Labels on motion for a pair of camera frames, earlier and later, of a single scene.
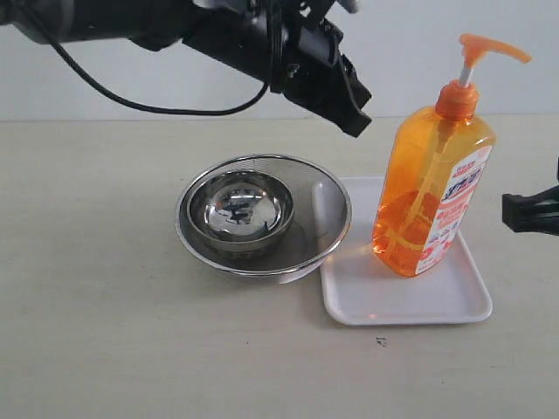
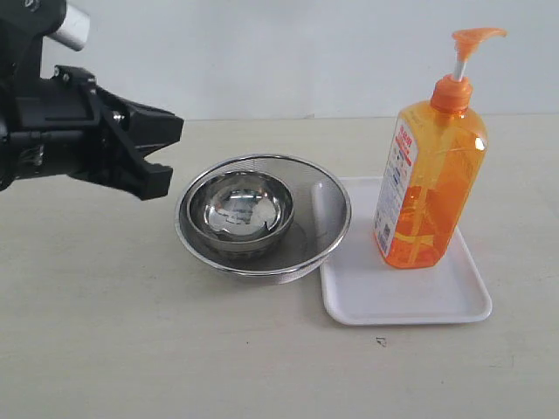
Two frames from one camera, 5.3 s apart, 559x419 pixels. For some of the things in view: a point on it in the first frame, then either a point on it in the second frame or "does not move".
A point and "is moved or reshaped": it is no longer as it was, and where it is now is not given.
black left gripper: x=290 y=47 → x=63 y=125
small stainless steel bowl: x=240 y=210 does not move
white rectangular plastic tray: x=358 y=290 does not move
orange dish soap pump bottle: x=434 y=174 is moved or reshaped
